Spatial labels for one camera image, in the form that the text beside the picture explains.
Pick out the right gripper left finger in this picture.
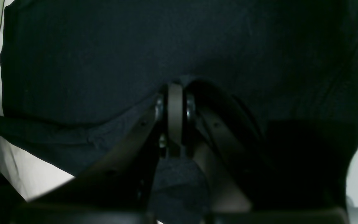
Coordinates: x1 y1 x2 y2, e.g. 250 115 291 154
11 84 176 224

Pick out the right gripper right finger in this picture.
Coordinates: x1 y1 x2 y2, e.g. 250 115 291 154
176 82 350 224

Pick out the black T-shirt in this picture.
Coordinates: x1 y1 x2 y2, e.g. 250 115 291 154
0 0 358 224

